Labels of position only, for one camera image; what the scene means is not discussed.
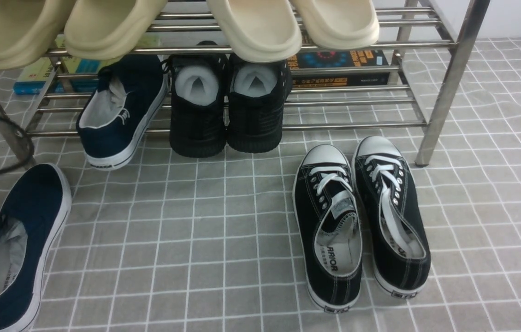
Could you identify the beige slipper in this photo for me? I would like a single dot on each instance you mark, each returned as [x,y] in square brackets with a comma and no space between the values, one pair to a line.
[28,28]
[108,29]

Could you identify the cream slipper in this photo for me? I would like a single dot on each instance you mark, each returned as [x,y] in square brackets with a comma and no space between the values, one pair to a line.
[258,31]
[339,24]

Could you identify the grey checked floor cloth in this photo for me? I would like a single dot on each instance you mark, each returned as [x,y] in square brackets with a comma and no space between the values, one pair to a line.
[172,244]

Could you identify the black mesh shoe right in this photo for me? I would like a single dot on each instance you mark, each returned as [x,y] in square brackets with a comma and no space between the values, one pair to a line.
[256,97]

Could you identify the blue green book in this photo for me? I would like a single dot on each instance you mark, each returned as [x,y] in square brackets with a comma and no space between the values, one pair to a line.
[34,77]

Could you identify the black mesh shoe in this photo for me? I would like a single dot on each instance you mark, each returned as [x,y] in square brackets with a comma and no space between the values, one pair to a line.
[256,97]
[198,89]

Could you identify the black canvas sneaker left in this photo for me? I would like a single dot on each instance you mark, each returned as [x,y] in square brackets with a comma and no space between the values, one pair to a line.
[329,225]

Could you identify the cream slipper far right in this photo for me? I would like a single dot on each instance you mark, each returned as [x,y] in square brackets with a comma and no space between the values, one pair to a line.
[339,24]

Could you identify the beige slipper far left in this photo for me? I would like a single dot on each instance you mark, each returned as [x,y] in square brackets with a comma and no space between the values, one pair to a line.
[28,28]

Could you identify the metal shoe rack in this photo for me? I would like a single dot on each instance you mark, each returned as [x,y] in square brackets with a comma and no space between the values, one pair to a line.
[420,24]

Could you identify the black book with orange text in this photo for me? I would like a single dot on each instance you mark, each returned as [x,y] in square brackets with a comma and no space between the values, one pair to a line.
[338,69]

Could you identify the black canvas sneaker right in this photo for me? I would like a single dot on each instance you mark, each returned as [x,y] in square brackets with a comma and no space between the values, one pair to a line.
[385,186]

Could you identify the navy canvas shoe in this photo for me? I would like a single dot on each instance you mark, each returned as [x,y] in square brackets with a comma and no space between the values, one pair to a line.
[128,95]
[31,217]

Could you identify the black mesh shoe left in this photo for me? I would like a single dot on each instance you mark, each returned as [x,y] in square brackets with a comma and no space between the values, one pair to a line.
[198,89]

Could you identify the black canvas sneaker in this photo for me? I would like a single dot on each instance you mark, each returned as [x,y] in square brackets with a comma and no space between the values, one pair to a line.
[385,186]
[329,225]

